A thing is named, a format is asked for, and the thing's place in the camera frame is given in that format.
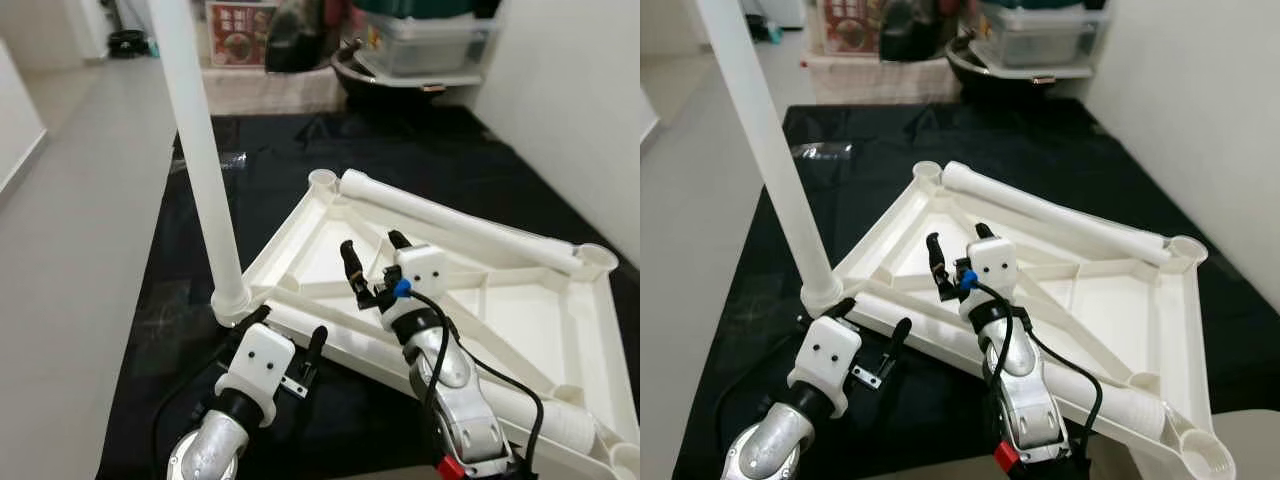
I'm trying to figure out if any clear tape strip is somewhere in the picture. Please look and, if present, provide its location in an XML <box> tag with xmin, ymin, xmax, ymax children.
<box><xmin>170</xmin><ymin>152</ymin><xmax>248</xmax><ymax>174</ymax></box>
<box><xmin>790</xmin><ymin>142</ymin><xmax>856</xmax><ymax>162</ymax></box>

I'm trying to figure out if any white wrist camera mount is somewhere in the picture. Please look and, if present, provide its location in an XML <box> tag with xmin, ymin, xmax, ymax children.
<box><xmin>787</xmin><ymin>315</ymin><xmax>863</xmax><ymax>419</ymax></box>
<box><xmin>380</xmin><ymin>243</ymin><xmax>448</xmax><ymax>336</ymax></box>
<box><xmin>958</xmin><ymin>237</ymin><xmax>1019</xmax><ymax>323</ymax></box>
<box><xmin>215</xmin><ymin>322</ymin><xmax>298</xmax><ymax>426</ymax></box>

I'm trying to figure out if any clear tape cross patch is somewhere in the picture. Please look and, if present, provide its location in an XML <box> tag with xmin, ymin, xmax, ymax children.
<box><xmin>140</xmin><ymin>295</ymin><xmax>216</xmax><ymax>346</ymax></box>
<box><xmin>700</xmin><ymin>290</ymin><xmax>791</xmax><ymax>351</ymax></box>

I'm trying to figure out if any white plastic children table top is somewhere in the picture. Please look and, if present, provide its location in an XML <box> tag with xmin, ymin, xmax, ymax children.
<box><xmin>800</xmin><ymin>160</ymin><xmax>1236</xmax><ymax>480</ymax></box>
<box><xmin>212</xmin><ymin>168</ymin><xmax>640</xmax><ymax>480</ymax></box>

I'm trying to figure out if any black left wrist camera cable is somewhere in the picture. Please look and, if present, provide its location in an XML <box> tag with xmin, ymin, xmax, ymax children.
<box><xmin>150</xmin><ymin>340</ymin><xmax>241</xmax><ymax>480</ymax></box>
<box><xmin>715</xmin><ymin>330</ymin><xmax>811</xmax><ymax>471</ymax></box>

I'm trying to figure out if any red printed box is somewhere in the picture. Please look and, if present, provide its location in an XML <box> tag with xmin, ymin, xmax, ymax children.
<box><xmin>207</xmin><ymin>0</ymin><xmax>276</xmax><ymax>69</ymax></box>
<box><xmin>822</xmin><ymin>0</ymin><xmax>886</xmax><ymax>56</ymax></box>

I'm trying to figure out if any clear plastic storage box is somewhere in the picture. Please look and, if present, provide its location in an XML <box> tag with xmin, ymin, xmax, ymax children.
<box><xmin>975</xmin><ymin>5</ymin><xmax>1111</xmax><ymax>79</ymax></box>
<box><xmin>355</xmin><ymin>10</ymin><xmax>501</xmax><ymax>86</ymax></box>

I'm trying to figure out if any black table cloth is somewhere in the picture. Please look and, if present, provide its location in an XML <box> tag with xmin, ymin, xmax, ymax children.
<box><xmin>670</xmin><ymin>98</ymin><xmax>1280</xmax><ymax>480</ymax></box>
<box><xmin>95</xmin><ymin>105</ymin><xmax>640</xmax><ymax>480</ymax></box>

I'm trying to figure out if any black plastic bag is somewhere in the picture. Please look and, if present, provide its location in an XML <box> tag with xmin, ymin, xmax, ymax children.
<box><xmin>265</xmin><ymin>0</ymin><xmax>333</xmax><ymax>73</ymax></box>
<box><xmin>880</xmin><ymin>0</ymin><xmax>946</xmax><ymax>63</ymax></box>

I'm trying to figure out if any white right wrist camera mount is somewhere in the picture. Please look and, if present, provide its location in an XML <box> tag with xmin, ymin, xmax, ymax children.
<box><xmin>958</xmin><ymin>237</ymin><xmax>1019</xmax><ymax>323</ymax></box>
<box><xmin>380</xmin><ymin>243</ymin><xmax>448</xmax><ymax>336</ymax></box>

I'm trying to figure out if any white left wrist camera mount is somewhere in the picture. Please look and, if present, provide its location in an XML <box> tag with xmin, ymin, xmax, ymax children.
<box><xmin>787</xmin><ymin>315</ymin><xmax>863</xmax><ymax>419</ymax></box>
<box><xmin>215</xmin><ymin>322</ymin><xmax>298</xmax><ymax>426</ymax></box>

